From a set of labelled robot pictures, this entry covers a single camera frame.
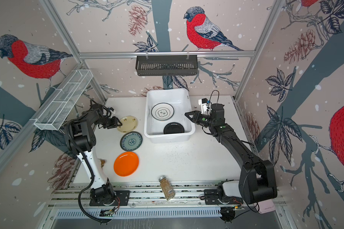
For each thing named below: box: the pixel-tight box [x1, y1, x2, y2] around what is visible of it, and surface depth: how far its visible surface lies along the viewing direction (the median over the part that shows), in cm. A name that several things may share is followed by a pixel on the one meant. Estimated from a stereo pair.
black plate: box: [163, 122, 185, 135], surface depth 103 cm
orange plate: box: [113, 151, 140, 177], surface depth 87 cm
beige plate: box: [117, 115, 139, 133], surface depth 106 cm
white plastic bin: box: [143, 88, 196, 144], surface depth 109 cm
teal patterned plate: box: [119, 131, 143, 152], surface depth 97 cm
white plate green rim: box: [150, 102, 175, 121], surface depth 113 cm
